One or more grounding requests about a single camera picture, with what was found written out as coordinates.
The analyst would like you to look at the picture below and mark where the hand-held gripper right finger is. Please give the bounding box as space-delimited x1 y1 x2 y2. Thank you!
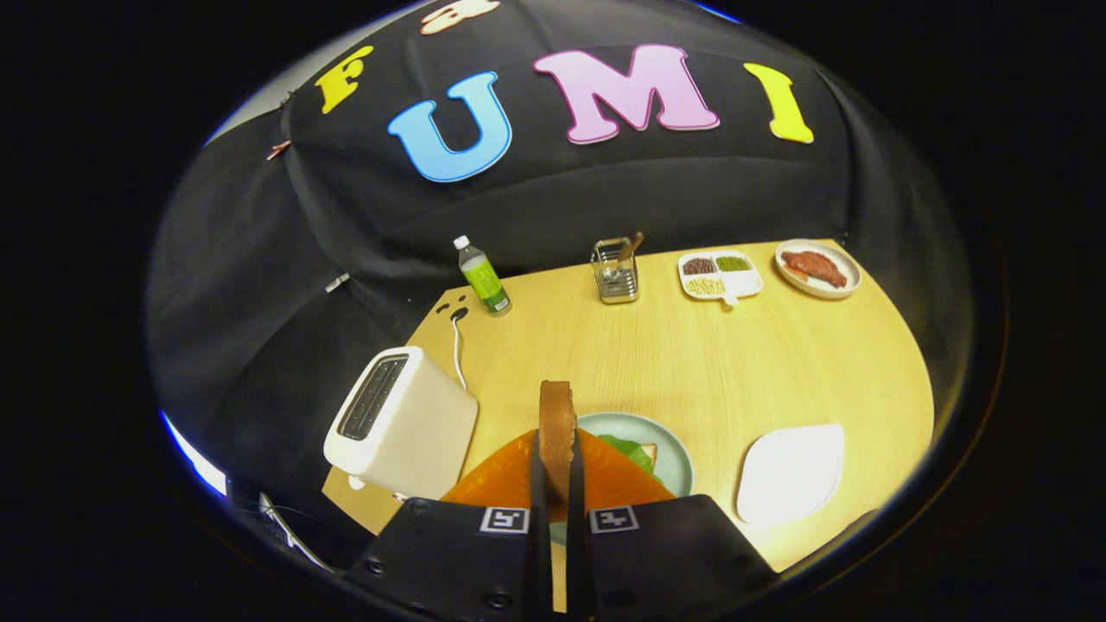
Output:
566 429 779 619

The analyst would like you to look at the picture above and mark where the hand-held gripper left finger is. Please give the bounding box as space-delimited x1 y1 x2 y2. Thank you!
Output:
341 429 554 619

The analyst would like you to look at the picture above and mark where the toasted bread slice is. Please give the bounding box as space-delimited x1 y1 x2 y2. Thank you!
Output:
538 380 578 524

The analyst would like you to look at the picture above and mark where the green lettuce leaf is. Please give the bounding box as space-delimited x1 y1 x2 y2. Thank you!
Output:
599 434 664 485

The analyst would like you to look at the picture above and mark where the pale green round plate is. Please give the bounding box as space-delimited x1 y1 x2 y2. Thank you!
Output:
550 412 695 547

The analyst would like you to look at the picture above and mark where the white toaster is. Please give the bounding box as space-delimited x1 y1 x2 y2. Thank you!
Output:
323 346 480 500

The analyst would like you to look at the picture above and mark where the white square plate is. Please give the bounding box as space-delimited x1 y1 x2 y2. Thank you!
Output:
736 423 846 528

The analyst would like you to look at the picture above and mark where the green label drink bottle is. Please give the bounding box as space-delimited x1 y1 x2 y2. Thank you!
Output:
453 235 512 318

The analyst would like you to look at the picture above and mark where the white divided bean dish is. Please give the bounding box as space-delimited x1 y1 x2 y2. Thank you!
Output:
677 251 764 308

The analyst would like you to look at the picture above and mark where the white oval meat plate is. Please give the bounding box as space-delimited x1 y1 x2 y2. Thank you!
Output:
774 238 862 300

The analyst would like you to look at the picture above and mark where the brown meat piece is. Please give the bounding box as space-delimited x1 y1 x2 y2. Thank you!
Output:
782 251 849 289

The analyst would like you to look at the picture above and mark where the white toaster cable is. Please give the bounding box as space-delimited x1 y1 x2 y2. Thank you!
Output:
449 307 470 391

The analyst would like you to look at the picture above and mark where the metal wire utensil holder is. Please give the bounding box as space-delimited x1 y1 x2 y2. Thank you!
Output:
591 237 641 305

